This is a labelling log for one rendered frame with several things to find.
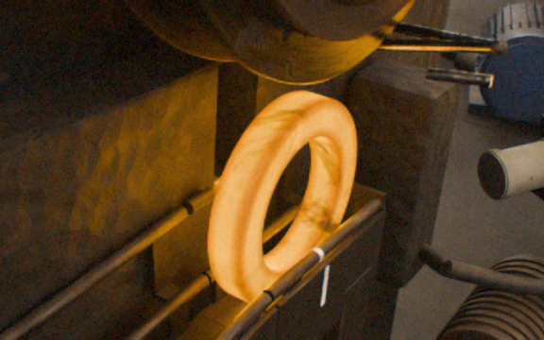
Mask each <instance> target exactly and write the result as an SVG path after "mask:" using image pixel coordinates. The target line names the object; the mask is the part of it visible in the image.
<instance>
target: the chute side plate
mask: <svg viewBox="0 0 544 340"><path fill-rule="evenodd" d="M384 219H385V212H383V211H380V212H378V213H377V214H376V215H375V216H374V217H373V218H372V219H371V220H370V221H369V222H368V223H367V224H365V225H364V226H363V227H362V228H360V229H359V230H358V231H357V232H356V233H354V234H353V235H352V236H351V237H350V238H349V239H348V240H347V241H346V242H345V243H344V244H343V245H341V246H339V247H338V248H337V249H336V250H335V251H334V252H332V253H331V254H330V255H329V256H328V257H327V258H326V259H325V260H323V262H322V263H321V264H320V265H319V266H317V267H316V268H315V269H314V270H313V271H312V272H311V273H309V274H308V275H307V276H306V277H305V278H304V279H303V280H302V281H301V282H300V283H299V284H298V285H296V286H295V287H294V288H293V289H292V290H291V291H290V292H289V293H287V294H285V295H284V296H283V297H282V298H281V299H280V300H278V301H277V302H276V303H275V308H274V307H271V308H270V309H269V310H268V311H267V312H266V313H265V314H264V315H263V316H262V317H261V318H260V319H259V320H258V321H257V322H256V323H255V324H254V325H253V326H252V327H251V328H250V329H249V330H248V331H247V332H246V333H245V334H244V335H243V336H241V337H240V338H239V339H238V340H320V339H321V338H322V337H323V336H324V335H325V334H326V333H327V332H328V331H329V330H330V329H331V328H332V327H333V326H334V325H335V324H336V323H337V322H338V321H339V316H340V309H341V302H342V296H343V293H344V292H345V291H346V290H347V289H348V288H349V287H350V286H351V285H352V284H353V283H354V282H355V281H356V280H357V279H358V278H359V277H360V276H361V275H362V274H363V273H364V272H365V271H366V270H367V269H368V268H369V267H370V266H371V265H372V272H371V279H370V284H369V288H370V287H371V286H372V285H373V284H374V283H375V278H376V272H377V265H378V260H379V255H380V248H381V242H382V237H383V225H384ZM327 265H329V270H328V277H327V284H328V285H327V293H326V300H325V303H324V304H323V305H322V306H321V303H322V295H323V287H324V279H325V267H326V266H327Z"/></svg>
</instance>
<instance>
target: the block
mask: <svg viewBox="0 0 544 340"><path fill-rule="evenodd" d="M426 74H427V69H426V68H423V67H419V66H415V65H409V64H406V63H402V62H398V61H395V60H391V59H380V60H378V61H376V62H375V63H373V64H371V65H369V66H368V67H366V68H365V69H363V70H362V71H360V72H358V73H356V74H355V76H354V78H353V80H352V81H351V85H350V92H349V100H348V111H349V113H350V115H351V117H352V120H353V123H354V126H355V130H356V138H357V159H356V167H355V173H354V179H353V181H355V182H358V183H361V184H363V185H365V186H368V187H371V188H374V189H376V190H379V191H382V192H385V193H386V199H385V219H384V225H383V231H382V242H381V248H380V255H379V260H378V265H377V272H376V278H375V280H376V281H380V282H382V283H385V284H387V285H389V286H392V287H394V288H402V287H404V286H405V285H406V284H407V283H408V282H409V281H411V280H412V278H413V277H414V276H415V275H416V274H417V273H418V272H419V271H420V270H421V269H422V268H423V266H424V265H425V263H423V262H422V261H421V260H419V259H418V254H419V251H420V249H421V247H422V246H423V244H428V245H430V246H432V241H433V237H434V227H435V222H436V217H437V213H438V208H439V202H440V197H441V196H440V193H441V188H442V183H443V177H444V173H445V169H446V164H447V159H448V154H449V149H450V145H451V140H452V135H453V130H454V125H455V120H456V115H457V110H458V105H459V100H460V95H461V91H462V86H461V83H453V82H446V81H438V80H431V79H427V78H426Z"/></svg>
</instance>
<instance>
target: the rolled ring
mask: <svg viewBox="0 0 544 340"><path fill-rule="evenodd" d="M307 143H310V147H311V154H312V165H311V173H310V178H309V183H308V187H307V191H306V194H305V197H304V199H303V202H302V204H301V207H300V209H299V212H298V214H297V217H296V219H295V221H294V223H293V224H292V226H291V228H290V229H289V230H288V232H287V233H286V234H285V236H284V237H283V238H282V239H281V240H280V241H279V243H278V244H277V245H276V246H275V247H274V248H273V249H271V250H270V251H269V252H268V253H266V254H265V255H263V251H262V234H263V226H264V218H265V213H266V210H267V206H268V203H269V200H270V197H271V196H272V193H273V191H274V188H275V186H276V184H277V182H278V180H279V178H280V176H281V173H282V171H283V170H284V168H285V167H286V166H287V164H288V163H289V161H290V160H292V158H293V157H294V156H295V155H296V153H297V152H298V151H299V150H300V149H301V148H302V147H303V146H304V145H306V144H307ZM356 159H357V138H356V130H355V126H354V123H353V120H352V117H351V115H350V113H349V111H348V110H347V108H346V107H345V106H344V105H343V104H341V103H340V102H339V101H337V100H335V99H332V98H329V97H326V96H320V95H318V94H315V93H310V92H305V91H299V92H292V93H287V94H285V95H283V96H281V97H279V98H276V99H275V100H273V101H272V102H270V103H269V104H268V105H267V106H266V107H265V108H264V109H262V110H261V111H260V112H259V114H258V115H257V116H256V117H255V118H254V119H253V120H252V122H251V123H250V126H249V127H248V128H247V130H246V131H245V133H244V134H243V136H242V138H241V139H240V141H239V142H238V144H237V146H236V147H235V148H234V150H233V152H232V154H231V156H230V158H229V161H228V163H227V166H226V168H225V169H224V172H223V174H222V177H221V179H220V181H219V184H218V187H217V190H216V193H215V197H214V201H213V204H212V212H211V217H210V224H209V232H208V253H209V261H210V266H211V269H212V273H213V275H214V277H215V279H216V281H217V282H218V283H219V285H220V286H221V287H222V288H223V289H224V290H225V291H226V292H228V293H230V294H232V295H234V296H236V297H238V298H240V299H242V300H243V301H245V302H247V303H250V302H251V301H252V300H253V299H254V298H255V297H256V296H258V295H259V294H260V293H262V292H263V290H264V289H265V288H267V287H268V286H269V285H270V284H271V283H272V282H274V281H275V280H276V279H277V278H279V277H280V276H281V275H282V274H283V273H285V272H286V271H287V270H288V269H289V268H291V267H292V266H293V265H294V264H295V263H297V262H298V261H299V260H300V259H301V258H303V257H304V256H305V255H306V254H307V253H309V251H310V250H311V249H313V248H314V247H316V246H317V245H318V244H319V243H320V242H322V241H323V240H324V239H326V238H327V237H328V236H329V235H330V234H331V233H333V232H334V231H335V230H336V229H338V228H339V225H340V223H341V220H342V218H343V215H344V212H345V209H346V207H347V204H348V201H349V195H350V191H351V187H352V183H353V179H354V173H355V167H356Z"/></svg>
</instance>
